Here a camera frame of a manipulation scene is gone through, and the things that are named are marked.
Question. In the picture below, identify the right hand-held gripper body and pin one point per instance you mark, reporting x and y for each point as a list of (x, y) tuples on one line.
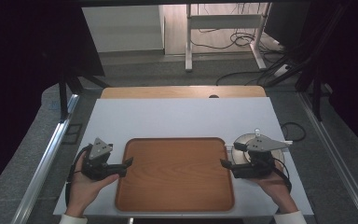
[(261, 143)]

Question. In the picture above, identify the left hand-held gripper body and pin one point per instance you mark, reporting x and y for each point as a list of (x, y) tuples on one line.
[(101, 149)]

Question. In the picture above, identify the brown wooden tray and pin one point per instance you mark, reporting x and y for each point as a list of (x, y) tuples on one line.
[(174, 177)]

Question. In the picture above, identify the white power strip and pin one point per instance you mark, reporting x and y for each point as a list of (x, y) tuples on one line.
[(282, 70)]

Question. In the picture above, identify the aluminium rail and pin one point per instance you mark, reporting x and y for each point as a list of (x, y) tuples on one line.
[(338, 161), (43, 161)]

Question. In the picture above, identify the white metal desk frame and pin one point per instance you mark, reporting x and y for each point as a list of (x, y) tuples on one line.
[(223, 21)]

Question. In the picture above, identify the beige striped plate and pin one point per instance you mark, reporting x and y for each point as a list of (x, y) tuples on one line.
[(239, 157)]

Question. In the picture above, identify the black curtain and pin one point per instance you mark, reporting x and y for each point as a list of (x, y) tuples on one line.
[(351, 77), (21, 77)]

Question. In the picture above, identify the person's right hand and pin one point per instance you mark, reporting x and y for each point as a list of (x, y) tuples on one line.
[(276, 186)]

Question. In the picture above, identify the beige bowl with brown rim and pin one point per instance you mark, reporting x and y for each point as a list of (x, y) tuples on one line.
[(245, 138)]

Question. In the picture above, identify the person's left hand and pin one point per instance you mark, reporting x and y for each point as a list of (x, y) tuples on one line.
[(82, 189)]

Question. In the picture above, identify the black metal stand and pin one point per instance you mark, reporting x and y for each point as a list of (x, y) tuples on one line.
[(316, 99), (63, 99)]

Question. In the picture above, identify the light wooden table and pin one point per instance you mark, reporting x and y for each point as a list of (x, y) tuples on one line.
[(167, 92)]

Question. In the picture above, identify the white chopstick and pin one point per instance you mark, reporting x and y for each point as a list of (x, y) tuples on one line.
[(228, 145)]

